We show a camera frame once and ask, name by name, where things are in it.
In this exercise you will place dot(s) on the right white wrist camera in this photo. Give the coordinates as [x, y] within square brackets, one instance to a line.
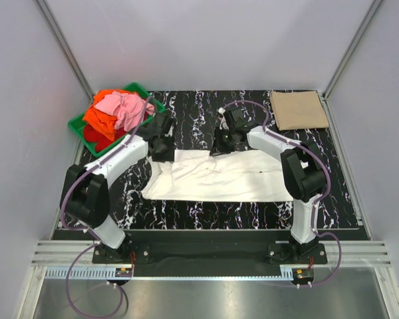
[222, 120]

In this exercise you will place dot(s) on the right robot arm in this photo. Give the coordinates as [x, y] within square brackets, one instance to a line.
[305, 178]

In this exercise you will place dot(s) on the folded beige t shirt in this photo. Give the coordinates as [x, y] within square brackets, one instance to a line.
[298, 110]

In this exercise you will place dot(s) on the slotted cable duct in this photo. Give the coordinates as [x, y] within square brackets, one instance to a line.
[89, 272]

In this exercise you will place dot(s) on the green plastic bin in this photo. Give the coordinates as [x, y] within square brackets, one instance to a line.
[77, 124]

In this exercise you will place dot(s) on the red t shirt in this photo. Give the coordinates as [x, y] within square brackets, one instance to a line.
[100, 141]

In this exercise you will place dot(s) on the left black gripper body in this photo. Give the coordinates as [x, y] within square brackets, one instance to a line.
[167, 151]

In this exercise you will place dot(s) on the pink t shirt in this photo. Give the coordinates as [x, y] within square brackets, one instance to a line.
[127, 108]

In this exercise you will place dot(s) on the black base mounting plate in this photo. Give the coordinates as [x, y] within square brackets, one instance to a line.
[209, 254]

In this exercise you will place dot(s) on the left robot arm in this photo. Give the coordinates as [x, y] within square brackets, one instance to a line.
[85, 195]

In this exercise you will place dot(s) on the orange t shirt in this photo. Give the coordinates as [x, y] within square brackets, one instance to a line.
[100, 114]

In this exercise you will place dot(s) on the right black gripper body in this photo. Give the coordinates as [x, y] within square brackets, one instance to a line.
[225, 141]

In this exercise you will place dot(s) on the white printed t shirt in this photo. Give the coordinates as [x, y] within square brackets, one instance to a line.
[249, 176]

